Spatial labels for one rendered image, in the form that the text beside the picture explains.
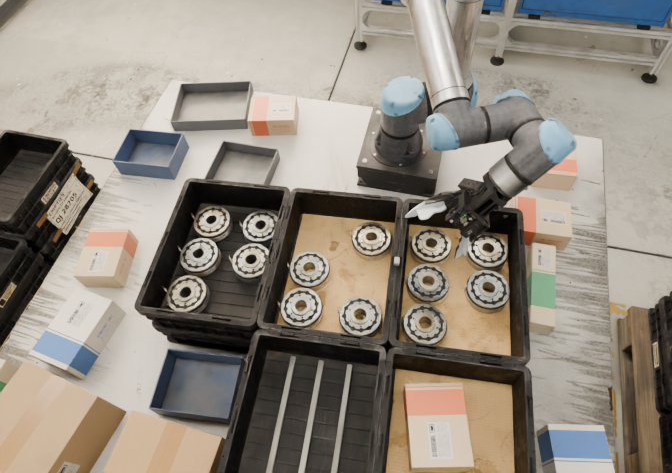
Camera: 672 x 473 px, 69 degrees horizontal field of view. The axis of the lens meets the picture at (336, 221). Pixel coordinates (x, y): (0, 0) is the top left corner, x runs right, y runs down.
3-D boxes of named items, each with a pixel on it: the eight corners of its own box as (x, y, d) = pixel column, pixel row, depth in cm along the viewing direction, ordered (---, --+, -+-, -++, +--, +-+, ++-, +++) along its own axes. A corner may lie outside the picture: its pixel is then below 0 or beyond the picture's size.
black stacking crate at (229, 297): (199, 202, 146) (187, 178, 137) (296, 212, 142) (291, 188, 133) (151, 328, 125) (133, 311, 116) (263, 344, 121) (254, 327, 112)
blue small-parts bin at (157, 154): (189, 146, 174) (183, 133, 168) (175, 180, 166) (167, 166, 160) (137, 141, 177) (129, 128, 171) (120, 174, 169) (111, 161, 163)
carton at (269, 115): (298, 110, 180) (296, 95, 174) (296, 135, 174) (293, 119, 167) (255, 111, 181) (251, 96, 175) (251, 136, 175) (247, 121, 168)
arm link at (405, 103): (375, 110, 149) (376, 76, 138) (418, 103, 150) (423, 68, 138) (385, 140, 143) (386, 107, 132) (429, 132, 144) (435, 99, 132)
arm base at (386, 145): (385, 119, 160) (386, 97, 152) (429, 133, 156) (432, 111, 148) (366, 153, 154) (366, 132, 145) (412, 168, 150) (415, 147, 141)
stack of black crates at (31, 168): (62, 194, 238) (4, 128, 200) (117, 204, 232) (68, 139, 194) (13, 265, 217) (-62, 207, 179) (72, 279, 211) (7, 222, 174)
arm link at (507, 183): (502, 149, 97) (531, 175, 99) (484, 165, 100) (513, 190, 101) (504, 166, 91) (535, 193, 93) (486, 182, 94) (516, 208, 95)
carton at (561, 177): (528, 148, 164) (535, 133, 157) (566, 152, 162) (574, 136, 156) (529, 186, 155) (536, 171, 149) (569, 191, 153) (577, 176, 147)
